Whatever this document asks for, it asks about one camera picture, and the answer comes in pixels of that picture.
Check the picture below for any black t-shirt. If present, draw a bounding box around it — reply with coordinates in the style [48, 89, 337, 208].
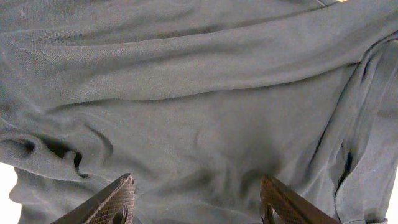
[1, 0, 397, 223]

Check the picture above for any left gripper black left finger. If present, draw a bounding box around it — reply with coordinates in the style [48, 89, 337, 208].
[52, 173, 135, 224]

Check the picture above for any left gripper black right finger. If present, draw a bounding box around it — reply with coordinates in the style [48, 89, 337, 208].
[260, 175, 340, 224]

